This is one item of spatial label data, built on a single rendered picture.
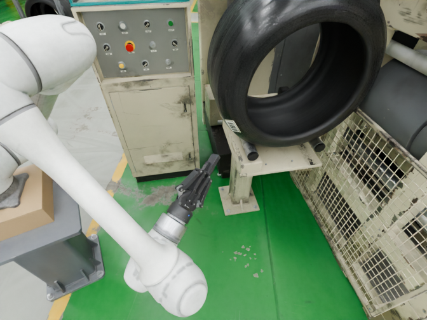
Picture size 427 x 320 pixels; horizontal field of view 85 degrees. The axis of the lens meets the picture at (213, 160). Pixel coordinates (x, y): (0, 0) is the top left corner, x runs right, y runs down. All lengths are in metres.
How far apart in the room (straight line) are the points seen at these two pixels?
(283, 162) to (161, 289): 0.73
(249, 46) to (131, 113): 1.07
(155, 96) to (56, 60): 0.96
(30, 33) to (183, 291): 0.60
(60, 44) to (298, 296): 1.59
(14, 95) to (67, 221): 0.71
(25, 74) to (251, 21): 0.52
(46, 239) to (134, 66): 0.97
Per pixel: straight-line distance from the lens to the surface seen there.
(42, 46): 0.64
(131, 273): 0.72
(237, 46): 0.71
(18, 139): 0.60
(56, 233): 1.18
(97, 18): 1.46
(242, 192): 1.73
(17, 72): 0.61
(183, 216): 0.71
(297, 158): 1.11
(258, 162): 0.96
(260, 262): 1.68
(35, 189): 1.24
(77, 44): 0.68
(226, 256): 1.67
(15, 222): 1.21
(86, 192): 0.57
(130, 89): 1.53
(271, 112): 1.14
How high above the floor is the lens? 1.54
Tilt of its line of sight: 45 degrees down
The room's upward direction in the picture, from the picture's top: straight up
